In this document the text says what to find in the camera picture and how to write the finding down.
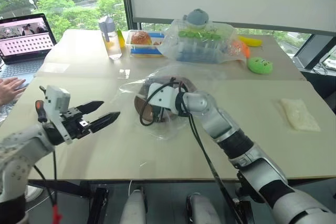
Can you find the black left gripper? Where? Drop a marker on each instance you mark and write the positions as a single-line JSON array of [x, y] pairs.
[[74, 124]]

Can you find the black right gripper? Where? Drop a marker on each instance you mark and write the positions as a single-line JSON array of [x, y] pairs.
[[158, 113]]

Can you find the brown cap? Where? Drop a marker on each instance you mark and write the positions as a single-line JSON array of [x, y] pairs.
[[143, 104]]

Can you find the clear plastic bag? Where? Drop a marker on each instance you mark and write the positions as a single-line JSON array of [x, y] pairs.
[[207, 82]]

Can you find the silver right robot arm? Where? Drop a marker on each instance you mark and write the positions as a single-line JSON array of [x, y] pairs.
[[236, 134]]

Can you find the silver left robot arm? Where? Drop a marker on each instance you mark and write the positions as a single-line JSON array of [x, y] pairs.
[[18, 142]]

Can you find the large clear bag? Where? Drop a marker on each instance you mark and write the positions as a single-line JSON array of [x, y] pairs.
[[225, 40]]

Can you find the person's bare hand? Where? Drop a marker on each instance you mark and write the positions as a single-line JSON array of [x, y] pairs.
[[9, 90]]

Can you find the clear box blue lid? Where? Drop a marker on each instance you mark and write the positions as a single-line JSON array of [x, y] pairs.
[[143, 49]]

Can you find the clear water bottle grey lid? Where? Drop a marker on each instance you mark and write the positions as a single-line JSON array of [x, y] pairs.
[[111, 41]]

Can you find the blue plastic rack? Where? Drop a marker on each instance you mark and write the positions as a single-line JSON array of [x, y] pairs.
[[199, 52]]

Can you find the brown toy bread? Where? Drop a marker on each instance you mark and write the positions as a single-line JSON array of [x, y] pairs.
[[141, 38]]

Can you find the yellow green toy corn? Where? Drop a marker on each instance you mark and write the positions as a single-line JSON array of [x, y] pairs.
[[121, 39]]

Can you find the green toy vegetable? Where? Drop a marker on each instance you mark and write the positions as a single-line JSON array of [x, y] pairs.
[[197, 34]]

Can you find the black table leg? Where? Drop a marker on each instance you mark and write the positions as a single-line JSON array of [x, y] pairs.
[[99, 205]]

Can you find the grey rounded shape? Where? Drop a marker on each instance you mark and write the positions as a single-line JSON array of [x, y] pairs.
[[135, 207], [203, 209]]

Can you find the grey blue plush whale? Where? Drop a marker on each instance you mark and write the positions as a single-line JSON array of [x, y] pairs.
[[197, 18]]

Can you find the open laptop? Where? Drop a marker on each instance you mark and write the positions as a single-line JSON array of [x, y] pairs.
[[25, 37]]

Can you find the orange toy carrot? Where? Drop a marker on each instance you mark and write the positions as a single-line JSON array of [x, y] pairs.
[[245, 49]]

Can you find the green round plush toy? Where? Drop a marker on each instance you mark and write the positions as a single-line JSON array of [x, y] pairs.
[[260, 65]]

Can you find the yellow toy banana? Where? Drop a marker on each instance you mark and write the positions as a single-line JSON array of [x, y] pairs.
[[252, 42]]

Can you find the white rice packet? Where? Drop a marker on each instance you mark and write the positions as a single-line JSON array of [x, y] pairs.
[[299, 115]]

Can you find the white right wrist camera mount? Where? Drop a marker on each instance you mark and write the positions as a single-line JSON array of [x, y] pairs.
[[164, 96]]

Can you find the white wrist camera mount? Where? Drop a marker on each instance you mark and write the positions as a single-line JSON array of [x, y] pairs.
[[56, 98], [164, 96]]

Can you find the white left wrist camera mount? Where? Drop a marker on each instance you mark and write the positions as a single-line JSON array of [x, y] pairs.
[[56, 98]]

